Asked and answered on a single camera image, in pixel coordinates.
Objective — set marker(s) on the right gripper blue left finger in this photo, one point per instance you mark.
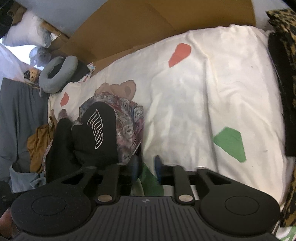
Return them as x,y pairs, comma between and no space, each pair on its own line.
117,181

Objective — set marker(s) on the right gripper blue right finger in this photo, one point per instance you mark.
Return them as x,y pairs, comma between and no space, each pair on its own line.
176,177

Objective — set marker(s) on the black bear pattern garment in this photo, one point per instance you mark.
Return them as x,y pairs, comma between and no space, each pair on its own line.
108,131

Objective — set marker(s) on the cream bear print quilt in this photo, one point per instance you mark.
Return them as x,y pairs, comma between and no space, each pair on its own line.
210,99

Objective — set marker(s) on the brown crumpled garment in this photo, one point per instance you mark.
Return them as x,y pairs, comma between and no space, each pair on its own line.
38,143

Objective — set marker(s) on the light blue cloth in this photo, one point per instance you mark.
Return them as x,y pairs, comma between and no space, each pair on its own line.
25,181

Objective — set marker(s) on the black cloth under neck pillow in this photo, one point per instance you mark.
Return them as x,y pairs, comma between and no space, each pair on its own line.
80,72

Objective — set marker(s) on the grey neck pillow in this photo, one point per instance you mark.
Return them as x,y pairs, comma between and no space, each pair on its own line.
56,73

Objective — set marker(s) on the grey blue pillow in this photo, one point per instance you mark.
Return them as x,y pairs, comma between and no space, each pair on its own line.
23,110

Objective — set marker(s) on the small plush bear toy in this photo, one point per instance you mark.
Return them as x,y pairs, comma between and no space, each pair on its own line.
32,75

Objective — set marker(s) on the brown cardboard box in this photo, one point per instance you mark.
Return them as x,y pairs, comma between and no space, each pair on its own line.
119,28

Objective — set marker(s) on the grey plastic wrapped appliance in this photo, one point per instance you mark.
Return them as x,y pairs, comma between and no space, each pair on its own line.
65,15

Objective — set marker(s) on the white pillow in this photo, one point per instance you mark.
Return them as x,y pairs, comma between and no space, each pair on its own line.
28,32

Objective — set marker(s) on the leopard print garment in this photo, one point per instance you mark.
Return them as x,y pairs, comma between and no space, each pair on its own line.
281,47

